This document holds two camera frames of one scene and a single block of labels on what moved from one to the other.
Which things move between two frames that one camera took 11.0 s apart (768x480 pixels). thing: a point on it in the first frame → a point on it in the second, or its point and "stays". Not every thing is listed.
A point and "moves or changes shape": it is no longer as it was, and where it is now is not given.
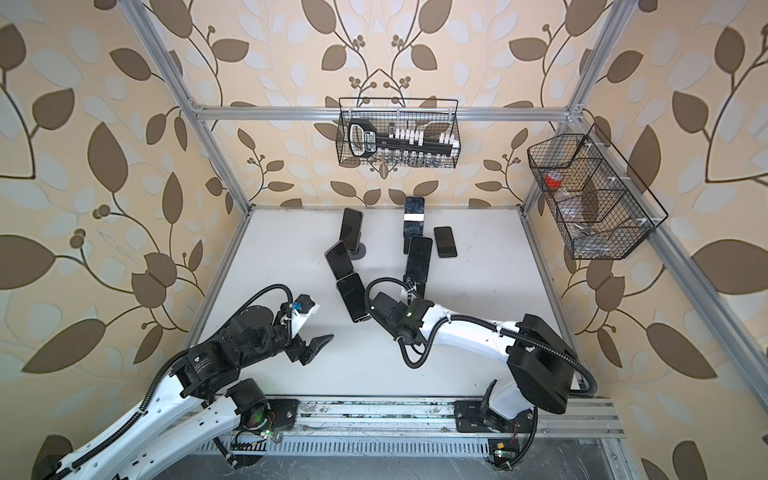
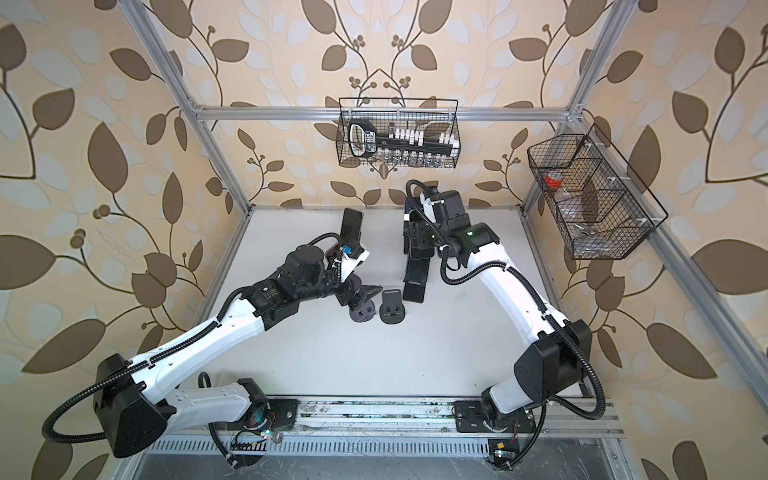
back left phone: x=351 y=229 stays
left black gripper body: x=277 y=342 → x=330 y=285
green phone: x=353 y=293 moves or changes shape
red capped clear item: x=554 y=179 stays
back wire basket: x=398 y=133 stays
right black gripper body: x=395 y=332 → x=441 y=236
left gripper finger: x=306 y=354 → x=363 y=295
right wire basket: x=602 y=209 stays
